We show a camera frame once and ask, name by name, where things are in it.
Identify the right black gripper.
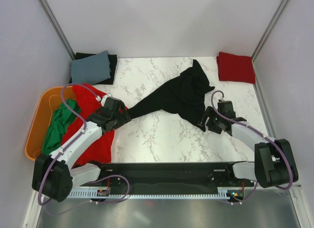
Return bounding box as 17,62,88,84
197,106,223,134

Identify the black t shirt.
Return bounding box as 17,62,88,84
128,59,215,126
68,52,118,86

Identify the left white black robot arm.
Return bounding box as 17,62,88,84
32,101,131,205

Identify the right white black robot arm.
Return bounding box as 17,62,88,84
197,106,299,189

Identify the bright red t shirt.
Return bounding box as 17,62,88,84
58,84,114,167

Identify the folded grey t shirt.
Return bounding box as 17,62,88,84
70,50,111,84

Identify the green t shirt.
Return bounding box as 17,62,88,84
42,103,77,155

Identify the folded dark red t shirt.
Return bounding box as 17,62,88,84
216,52,256,84

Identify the folded black t shirt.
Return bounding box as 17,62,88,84
68,52,118,86

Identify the orange plastic bin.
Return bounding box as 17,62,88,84
25,87,63,161

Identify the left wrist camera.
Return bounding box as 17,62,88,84
101,95,122,112

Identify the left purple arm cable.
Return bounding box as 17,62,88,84
36,83,103,206

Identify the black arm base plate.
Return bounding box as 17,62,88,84
91,162,254,194

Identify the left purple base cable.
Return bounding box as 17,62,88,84
44,174,131,216

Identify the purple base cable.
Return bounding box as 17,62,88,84
44,174,131,216
222,181,258,205

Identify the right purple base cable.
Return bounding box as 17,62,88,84
222,181,258,205

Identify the slotted grey cable duct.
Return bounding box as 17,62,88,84
45,187,255,199

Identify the left aluminium frame post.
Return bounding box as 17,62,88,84
37,0,75,60

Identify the aluminium frame post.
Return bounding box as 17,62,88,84
252,0,290,62
37,0,75,60

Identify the right aluminium frame post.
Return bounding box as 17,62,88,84
252,0,290,62

